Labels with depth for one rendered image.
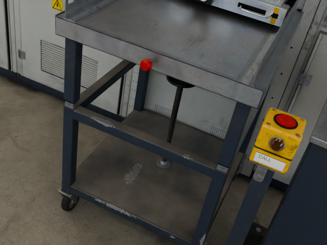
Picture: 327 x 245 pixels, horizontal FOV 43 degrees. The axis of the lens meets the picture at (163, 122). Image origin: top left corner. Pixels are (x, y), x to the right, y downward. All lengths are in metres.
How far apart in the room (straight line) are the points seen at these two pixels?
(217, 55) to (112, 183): 0.73
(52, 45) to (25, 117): 0.39
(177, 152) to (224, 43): 0.36
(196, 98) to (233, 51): 0.76
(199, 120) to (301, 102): 0.49
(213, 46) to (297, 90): 0.66
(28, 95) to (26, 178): 0.65
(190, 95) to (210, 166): 0.74
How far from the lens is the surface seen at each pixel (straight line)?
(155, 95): 2.03
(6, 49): 2.45
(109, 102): 2.17
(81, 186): 1.63
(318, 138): 1.15
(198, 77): 1.10
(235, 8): 1.44
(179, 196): 1.66
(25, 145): 2.08
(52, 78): 2.32
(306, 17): 1.70
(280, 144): 0.84
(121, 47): 1.17
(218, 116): 1.96
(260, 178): 0.94
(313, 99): 1.80
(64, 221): 1.75
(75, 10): 1.27
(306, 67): 1.74
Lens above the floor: 1.35
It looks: 36 degrees down
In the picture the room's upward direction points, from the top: 12 degrees clockwise
